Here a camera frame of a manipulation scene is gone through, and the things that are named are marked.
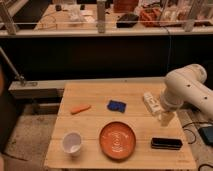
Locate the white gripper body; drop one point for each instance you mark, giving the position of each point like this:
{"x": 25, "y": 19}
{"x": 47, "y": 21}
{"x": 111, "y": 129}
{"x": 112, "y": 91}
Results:
{"x": 165, "y": 118}

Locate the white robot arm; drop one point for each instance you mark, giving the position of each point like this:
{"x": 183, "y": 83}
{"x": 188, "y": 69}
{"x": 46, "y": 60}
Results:
{"x": 186, "y": 84}

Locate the black rectangular case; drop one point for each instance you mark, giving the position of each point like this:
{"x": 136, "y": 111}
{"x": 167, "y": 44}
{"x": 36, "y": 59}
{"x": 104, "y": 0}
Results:
{"x": 166, "y": 143}

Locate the black power adapter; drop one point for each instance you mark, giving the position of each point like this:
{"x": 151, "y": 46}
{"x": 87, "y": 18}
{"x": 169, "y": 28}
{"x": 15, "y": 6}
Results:
{"x": 206, "y": 134}

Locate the blue sponge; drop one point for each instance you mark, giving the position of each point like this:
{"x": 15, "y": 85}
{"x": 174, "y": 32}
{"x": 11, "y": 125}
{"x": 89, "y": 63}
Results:
{"x": 116, "y": 106}

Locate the wooden table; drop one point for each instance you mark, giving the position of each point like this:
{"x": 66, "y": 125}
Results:
{"x": 90, "y": 122}

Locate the orange carrot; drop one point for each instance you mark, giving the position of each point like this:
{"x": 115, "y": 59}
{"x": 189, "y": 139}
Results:
{"x": 78, "y": 109}

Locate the white cup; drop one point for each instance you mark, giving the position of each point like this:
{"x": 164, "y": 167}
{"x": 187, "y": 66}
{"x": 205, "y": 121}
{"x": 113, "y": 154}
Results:
{"x": 72, "y": 143}

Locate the orange box on bench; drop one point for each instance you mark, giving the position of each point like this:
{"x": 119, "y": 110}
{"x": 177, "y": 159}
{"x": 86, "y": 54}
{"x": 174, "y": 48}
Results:
{"x": 149, "y": 17}

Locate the black bag on bench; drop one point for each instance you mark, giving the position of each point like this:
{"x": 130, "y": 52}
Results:
{"x": 127, "y": 20}

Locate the metal clamp rod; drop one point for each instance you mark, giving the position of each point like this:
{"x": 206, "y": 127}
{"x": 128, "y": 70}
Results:
{"x": 22, "y": 81}

